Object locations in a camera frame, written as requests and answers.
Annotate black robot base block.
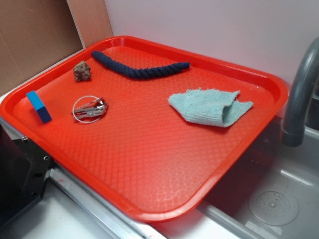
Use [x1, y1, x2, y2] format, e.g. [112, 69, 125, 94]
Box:
[0, 127, 53, 229]

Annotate brown rough rock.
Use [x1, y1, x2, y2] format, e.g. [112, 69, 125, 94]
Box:
[73, 61, 91, 81]

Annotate red plastic tray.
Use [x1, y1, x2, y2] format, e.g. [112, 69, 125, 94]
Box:
[0, 36, 288, 222]

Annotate light blue folded cloth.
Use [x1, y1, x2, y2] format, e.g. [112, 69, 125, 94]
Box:
[168, 88, 254, 128]

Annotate blue two-tone eraser block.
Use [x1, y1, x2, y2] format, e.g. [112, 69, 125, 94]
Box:
[26, 91, 52, 123]

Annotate wooden board panel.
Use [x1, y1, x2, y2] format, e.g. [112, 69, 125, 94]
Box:
[67, 0, 113, 48]

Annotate grey plastic faucet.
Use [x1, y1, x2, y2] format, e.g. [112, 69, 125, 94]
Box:
[280, 38, 319, 147]

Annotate grey toy sink basin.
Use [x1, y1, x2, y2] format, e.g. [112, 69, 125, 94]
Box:
[199, 120, 319, 239]

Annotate brown cardboard panel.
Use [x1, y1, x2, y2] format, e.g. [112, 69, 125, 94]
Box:
[0, 0, 82, 95]

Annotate navy blue twisted rope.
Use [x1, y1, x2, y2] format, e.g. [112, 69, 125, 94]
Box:
[91, 50, 191, 80]

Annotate silver keys on wire ring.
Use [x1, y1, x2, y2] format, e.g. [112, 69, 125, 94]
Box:
[71, 95, 109, 124]

